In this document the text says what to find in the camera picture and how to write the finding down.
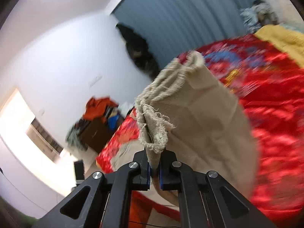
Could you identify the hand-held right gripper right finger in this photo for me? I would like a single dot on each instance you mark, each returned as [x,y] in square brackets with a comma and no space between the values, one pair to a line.
[167,171]

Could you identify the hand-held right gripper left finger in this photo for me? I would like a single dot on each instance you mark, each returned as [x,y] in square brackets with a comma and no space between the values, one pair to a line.
[142,171]

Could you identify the beige pants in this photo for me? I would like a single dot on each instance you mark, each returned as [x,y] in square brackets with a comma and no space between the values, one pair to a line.
[201,118]

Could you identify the blue bag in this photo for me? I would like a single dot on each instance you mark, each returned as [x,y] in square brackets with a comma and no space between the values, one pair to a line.
[114,121]

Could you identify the brown cabinet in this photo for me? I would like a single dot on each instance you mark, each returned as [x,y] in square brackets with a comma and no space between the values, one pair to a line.
[95,133]

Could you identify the black box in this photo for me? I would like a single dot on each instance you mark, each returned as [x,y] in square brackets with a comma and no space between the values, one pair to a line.
[79,173]

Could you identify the white box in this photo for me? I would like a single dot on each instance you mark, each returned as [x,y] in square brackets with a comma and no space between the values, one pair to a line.
[125,105]

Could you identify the orange garment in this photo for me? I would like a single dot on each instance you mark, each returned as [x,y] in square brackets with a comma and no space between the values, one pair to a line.
[97,109]

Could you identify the red floral satin quilt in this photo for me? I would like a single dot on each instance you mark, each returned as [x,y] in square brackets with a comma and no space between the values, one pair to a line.
[277,123]

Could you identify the black hanging coat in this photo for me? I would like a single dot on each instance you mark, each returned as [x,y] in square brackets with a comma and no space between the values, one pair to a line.
[139,49]

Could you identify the blue curtain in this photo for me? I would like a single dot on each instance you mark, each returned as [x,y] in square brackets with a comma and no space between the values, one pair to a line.
[185,16]

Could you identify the yellow dotted blanket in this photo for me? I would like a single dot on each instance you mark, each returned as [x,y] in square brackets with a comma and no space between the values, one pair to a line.
[282,39]

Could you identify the striped clothes pile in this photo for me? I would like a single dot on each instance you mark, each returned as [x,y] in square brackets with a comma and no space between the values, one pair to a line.
[257,15]

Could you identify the white wall switch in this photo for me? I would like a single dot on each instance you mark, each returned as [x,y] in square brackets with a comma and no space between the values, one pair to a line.
[95,80]

